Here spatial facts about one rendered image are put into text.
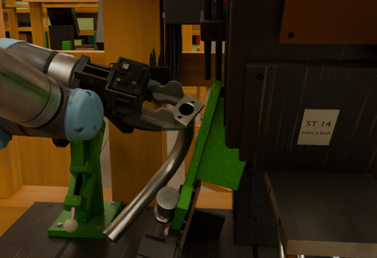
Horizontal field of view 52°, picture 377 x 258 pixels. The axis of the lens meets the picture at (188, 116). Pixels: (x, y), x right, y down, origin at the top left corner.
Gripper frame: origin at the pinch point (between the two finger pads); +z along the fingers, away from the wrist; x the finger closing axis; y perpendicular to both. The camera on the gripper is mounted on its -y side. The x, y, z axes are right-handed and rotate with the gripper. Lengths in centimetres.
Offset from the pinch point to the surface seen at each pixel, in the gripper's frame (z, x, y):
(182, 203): 2.9, -16.3, 2.2
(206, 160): 4.8, -9.2, 4.2
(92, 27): -237, 424, -507
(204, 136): 3.4, -7.3, 8.0
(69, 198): -19.7, -14.1, -22.2
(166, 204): 0.7, -16.4, -0.2
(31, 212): -32, -16, -39
